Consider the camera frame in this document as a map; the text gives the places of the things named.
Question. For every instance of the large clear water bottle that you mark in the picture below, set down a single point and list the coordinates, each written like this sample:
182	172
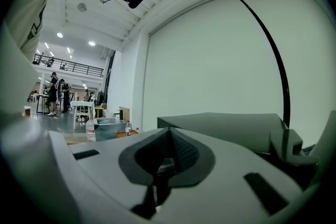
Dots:
90	129

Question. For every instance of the small clear water bottle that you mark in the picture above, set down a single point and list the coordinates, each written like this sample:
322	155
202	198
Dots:
128	128

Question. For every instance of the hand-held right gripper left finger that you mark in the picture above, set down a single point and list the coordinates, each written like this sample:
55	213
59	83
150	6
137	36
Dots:
105	165

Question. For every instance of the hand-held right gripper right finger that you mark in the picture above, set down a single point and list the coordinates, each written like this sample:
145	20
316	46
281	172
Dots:
231	165

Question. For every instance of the grey storage bin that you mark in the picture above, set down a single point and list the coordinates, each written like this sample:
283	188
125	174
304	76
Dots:
109	129

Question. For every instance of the black balcony railing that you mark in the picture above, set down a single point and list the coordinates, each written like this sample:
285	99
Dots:
73	66

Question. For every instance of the black frame table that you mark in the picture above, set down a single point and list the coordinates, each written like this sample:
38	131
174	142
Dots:
42	97

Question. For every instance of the round ceiling speaker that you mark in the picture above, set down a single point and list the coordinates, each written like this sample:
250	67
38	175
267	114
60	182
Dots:
82	7

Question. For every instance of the round ceiling light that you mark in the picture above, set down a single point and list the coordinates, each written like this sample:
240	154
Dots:
60	34
91	43

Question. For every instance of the yellow stool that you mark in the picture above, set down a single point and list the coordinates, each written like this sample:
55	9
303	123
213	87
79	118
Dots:
99	109

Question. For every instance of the white table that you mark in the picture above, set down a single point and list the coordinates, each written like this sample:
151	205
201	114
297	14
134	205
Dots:
82	104

